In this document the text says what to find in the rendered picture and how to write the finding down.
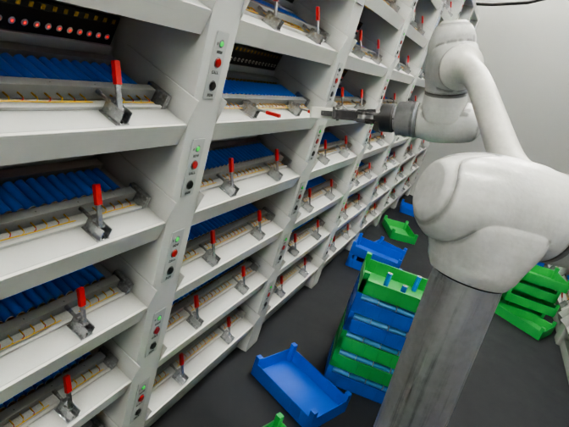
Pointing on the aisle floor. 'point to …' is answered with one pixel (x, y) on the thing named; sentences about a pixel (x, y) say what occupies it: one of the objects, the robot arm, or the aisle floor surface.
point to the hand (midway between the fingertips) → (323, 113)
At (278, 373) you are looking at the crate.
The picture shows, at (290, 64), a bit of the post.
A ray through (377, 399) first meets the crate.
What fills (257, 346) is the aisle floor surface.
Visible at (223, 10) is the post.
